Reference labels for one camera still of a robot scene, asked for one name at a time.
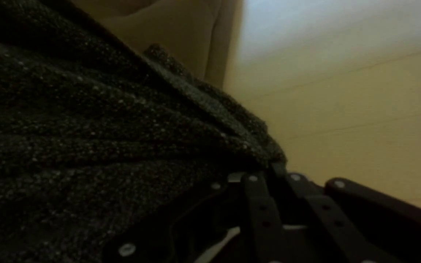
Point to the grey tufted sofa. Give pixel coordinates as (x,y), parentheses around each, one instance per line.
(198,32)

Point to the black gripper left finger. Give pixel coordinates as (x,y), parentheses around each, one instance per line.
(265,229)

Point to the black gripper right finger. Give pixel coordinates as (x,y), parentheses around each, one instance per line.
(363,223)

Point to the dark grey knitted blanket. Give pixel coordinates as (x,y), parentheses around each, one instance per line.
(94,136)

